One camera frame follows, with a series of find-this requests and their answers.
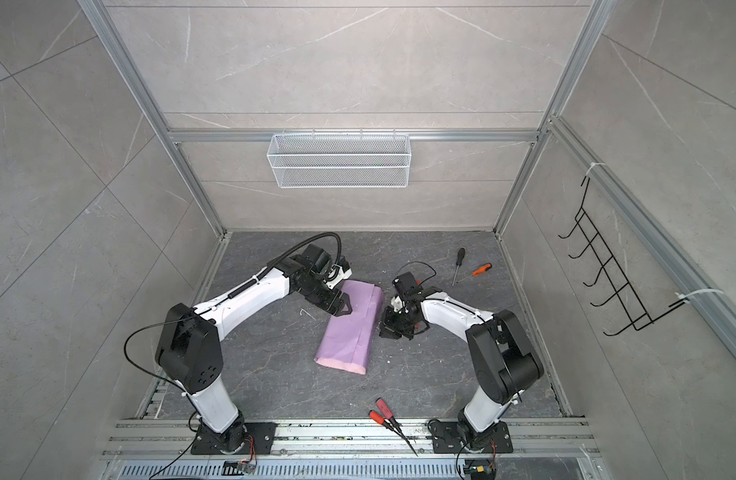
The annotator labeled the pink wrapping paper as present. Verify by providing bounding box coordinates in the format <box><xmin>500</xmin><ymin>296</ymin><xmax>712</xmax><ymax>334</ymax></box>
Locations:
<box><xmin>314</xmin><ymin>280</ymin><xmax>384</xmax><ymax>375</ymax></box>

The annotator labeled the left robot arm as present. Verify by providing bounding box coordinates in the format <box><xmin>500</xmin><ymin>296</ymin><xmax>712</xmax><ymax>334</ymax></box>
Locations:
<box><xmin>153</xmin><ymin>254</ymin><xmax>352</xmax><ymax>454</ymax></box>

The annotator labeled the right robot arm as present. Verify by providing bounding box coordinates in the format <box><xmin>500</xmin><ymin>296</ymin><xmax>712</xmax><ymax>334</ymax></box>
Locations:
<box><xmin>379</xmin><ymin>291</ymin><xmax>544</xmax><ymax>451</ymax></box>

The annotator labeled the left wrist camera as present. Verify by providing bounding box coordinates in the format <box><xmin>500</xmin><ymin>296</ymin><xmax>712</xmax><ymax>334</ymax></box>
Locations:
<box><xmin>297</xmin><ymin>245</ymin><xmax>352</xmax><ymax>289</ymax></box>

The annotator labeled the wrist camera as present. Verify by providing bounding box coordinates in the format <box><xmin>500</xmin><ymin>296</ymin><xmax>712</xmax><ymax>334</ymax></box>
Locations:
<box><xmin>390</xmin><ymin>271</ymin><xmax>423</xmax><ymax>312</ymax></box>
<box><xmin>297</xmin><ymin>245</ymin><xmax>352</xmax><ymax>289</ymax></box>

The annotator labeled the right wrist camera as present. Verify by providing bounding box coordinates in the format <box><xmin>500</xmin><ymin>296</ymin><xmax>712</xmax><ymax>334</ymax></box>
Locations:
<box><xmin>390</xmin><ymin>271</ymin><xmax>423</xmax><ymax>312</ymax></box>

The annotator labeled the red handled screwdriver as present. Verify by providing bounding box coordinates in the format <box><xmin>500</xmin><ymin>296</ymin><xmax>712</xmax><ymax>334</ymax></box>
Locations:
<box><xmin>369</xmin><ymin>410</ymin><xmax>418</xmax><ymax>455</ymax></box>

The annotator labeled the black handled screwdriver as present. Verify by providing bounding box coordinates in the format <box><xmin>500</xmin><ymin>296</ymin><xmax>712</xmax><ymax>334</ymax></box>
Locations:
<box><xmin>451</xmin><ymin>247</ymin><xmax>466</xmax><ymax>286</ymax></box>

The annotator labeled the orange handled screwdriver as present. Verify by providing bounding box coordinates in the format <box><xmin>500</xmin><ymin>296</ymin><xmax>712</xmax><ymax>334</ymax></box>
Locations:
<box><xmin>471</xmin><ymin>263</ymin><xmax>493</xmax><ymax>277</ymax></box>

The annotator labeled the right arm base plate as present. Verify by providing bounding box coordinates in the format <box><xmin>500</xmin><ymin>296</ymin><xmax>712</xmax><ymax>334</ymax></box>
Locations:
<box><xmin>426</xmin><ymin>419</ymin><xmax>514</xmax><ymax>454</ymax></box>

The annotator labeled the white wire mesh basket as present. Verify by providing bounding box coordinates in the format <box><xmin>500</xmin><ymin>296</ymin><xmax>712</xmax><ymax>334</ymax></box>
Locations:
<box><xmin>267</xmin><ymin>133</ymin><xmax>412</xmax><ymax>189</ymax></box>

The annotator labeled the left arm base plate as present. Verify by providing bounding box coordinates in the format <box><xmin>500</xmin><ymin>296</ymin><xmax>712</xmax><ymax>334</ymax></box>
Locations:
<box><xmin>190</xmin><ymin>419</ymin><xmax>278</xmax><ymax>455</ymax></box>

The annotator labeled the black wire hook rack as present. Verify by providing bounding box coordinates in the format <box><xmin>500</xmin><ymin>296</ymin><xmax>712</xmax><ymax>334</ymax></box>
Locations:
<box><xmin>557</xmin><ymin>177</ymin><xmax>689</xmax><ymax>337</ymax></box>

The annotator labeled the aluminium mounting rail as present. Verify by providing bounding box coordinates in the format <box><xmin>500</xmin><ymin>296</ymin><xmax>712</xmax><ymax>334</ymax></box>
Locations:
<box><xmin>100</xmin><ymin>418</ymin><xmax>601</xmax><ymax>460</ymax></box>

